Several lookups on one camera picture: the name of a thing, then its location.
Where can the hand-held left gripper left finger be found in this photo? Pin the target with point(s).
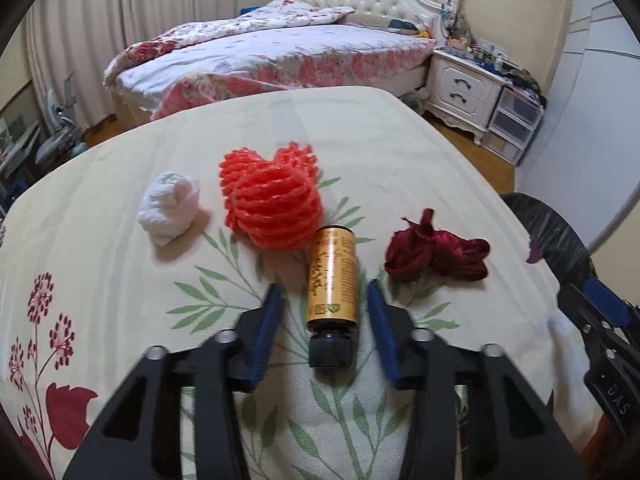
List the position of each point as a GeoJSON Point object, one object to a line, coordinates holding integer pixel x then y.
{"type": "Point", "coordinates": [265, 330]}

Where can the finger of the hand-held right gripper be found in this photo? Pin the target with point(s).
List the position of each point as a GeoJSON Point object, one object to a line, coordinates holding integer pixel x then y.
{"type": "Point", "coordinates": [612, 385]}
{"type": "Point", "coordinates": [605, 301]}

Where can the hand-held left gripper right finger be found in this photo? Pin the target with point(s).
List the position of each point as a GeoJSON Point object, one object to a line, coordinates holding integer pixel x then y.
{"type": "Point", "coordinates": [382, 330]}

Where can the gold label bottle black cap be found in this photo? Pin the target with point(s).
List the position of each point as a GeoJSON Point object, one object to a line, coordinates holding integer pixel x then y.
{"type": "Point", "coordinates": [332, 280]}

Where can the trash bin with black bag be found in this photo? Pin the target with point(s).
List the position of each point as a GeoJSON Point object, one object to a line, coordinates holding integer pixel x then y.
{"type": "Point", "coordinates": [555, 235]}

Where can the dark red crumpled ribbon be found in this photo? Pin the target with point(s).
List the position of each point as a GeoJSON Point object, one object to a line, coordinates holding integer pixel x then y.
{"type": "Point", "coordinates": [415, 255]}

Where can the crumpled white tissue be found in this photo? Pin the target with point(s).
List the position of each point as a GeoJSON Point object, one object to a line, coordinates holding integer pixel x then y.
{"type": "Point", "coordinates": [167, 205]}

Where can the grey wardrobe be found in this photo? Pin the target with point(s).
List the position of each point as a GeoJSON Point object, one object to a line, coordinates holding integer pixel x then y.
{"type": "Point", "coordinates": [575, 135]}

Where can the clear plastic drawer unit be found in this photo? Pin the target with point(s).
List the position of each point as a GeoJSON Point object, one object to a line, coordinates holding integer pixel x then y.
{"type": "Point", "coordinates": [515, 122]}

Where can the cream floral tablecloth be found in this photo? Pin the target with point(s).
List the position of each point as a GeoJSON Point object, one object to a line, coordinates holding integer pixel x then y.
{"type": "Point", "coordinates": [350, 125]}

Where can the clear plastic bag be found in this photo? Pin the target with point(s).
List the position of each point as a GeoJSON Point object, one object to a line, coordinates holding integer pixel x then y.
{"type": "Point", "coordinates": [419, 101]}

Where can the white nightstand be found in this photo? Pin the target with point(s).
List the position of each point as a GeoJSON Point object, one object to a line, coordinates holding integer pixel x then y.
{"type": "Point", "coordinates": [460, 90]}

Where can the clutter of small bottles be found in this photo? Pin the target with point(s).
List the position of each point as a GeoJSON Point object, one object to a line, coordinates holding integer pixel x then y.
{"type": "Point", "coordinates": [490, 57]}

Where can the pink floral bed sheet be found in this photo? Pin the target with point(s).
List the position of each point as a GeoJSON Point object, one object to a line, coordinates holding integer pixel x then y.
{"type": "Point", "coordinates": [310, 55]}

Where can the grey folding equipment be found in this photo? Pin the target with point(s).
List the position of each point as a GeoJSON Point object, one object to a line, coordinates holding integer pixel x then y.
{"type": "Point", "coordinates": [45, 135]}

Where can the floral quilt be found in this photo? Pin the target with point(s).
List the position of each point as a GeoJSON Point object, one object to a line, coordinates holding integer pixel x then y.
{"type": "Point", "coordinates": [225, 30]}

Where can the beige pillow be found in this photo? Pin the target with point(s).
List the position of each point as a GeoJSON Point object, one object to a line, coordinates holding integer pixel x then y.
{"type": "Point", "coordinates": [375, 20]}

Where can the white device on bedpost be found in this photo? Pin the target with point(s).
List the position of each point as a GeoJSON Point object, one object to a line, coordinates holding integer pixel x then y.
{"type": "Point", "coordinates": [452, 5]}

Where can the beige striped curtain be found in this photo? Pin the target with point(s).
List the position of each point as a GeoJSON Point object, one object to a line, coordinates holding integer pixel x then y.
{"type": "Point", "coordinates": [125, 15]}

